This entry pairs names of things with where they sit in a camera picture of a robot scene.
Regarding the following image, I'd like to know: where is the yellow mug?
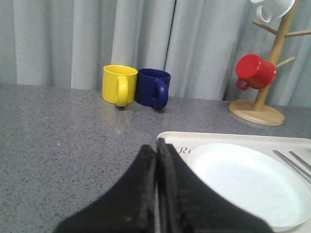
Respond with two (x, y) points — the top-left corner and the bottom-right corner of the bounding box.
(102, 65), (138, 107)

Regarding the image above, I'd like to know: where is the beige rabbit serving tray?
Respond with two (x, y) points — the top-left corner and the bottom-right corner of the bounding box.
(159, 132), (311, 233)

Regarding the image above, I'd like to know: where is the silver metal fork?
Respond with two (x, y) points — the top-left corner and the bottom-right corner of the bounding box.
(273, 150), (311, 183)

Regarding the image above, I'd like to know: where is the grey curtain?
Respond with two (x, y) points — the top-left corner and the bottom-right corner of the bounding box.
(0, 0), (311, 108)

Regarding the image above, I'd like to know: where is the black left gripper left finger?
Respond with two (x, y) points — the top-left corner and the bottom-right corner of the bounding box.
(54, 145), (156, 233)

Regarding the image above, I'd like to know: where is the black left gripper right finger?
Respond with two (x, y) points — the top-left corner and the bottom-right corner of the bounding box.
(156, 138), (272, 233)

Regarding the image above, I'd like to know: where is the dark blue mug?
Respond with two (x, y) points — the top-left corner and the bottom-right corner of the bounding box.
(135, 68), (171, 110)

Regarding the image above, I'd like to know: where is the red mug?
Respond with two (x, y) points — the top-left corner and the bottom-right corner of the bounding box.
(236, 53), (276, 91)

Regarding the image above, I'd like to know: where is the white round plate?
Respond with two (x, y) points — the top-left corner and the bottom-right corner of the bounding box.
(187, 143), (311, 232)

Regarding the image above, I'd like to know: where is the wooden mug tree stand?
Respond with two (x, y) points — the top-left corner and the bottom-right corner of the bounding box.
(229, 0), (311, 126)

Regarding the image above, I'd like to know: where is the white mug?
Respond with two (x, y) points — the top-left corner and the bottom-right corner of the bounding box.
(250, 0), (295, 23)

